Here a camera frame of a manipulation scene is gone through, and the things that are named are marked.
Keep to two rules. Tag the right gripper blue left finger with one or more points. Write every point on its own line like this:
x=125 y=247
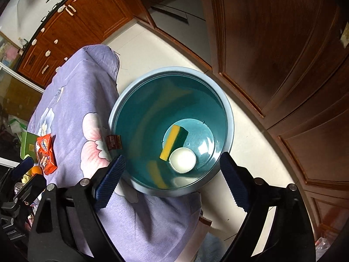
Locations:
x=109 y=181

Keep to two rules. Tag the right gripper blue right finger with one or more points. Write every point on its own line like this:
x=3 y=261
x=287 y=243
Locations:
x=234 y=178

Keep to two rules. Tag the orange peel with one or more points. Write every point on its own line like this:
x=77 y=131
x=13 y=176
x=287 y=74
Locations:
x=36 y=169

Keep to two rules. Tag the green cardboard box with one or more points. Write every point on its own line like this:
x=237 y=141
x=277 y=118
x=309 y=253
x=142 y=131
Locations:
x=28 y=145

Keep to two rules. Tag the orange red snack packet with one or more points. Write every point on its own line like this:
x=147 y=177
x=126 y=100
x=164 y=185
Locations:
x=45 y=155

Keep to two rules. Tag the yellow green sponge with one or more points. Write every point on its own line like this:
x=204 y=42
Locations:
x=176 y=139

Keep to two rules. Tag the wooden kitchen cabinets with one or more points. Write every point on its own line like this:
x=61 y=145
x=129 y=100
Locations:
x=286 y=61

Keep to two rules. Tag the small brown tea packet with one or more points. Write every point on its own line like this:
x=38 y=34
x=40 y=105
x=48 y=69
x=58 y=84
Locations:
x=114 y=142

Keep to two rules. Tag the purple floral tablecloth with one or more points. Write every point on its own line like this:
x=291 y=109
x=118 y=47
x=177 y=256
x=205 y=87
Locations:
x=74 y=110

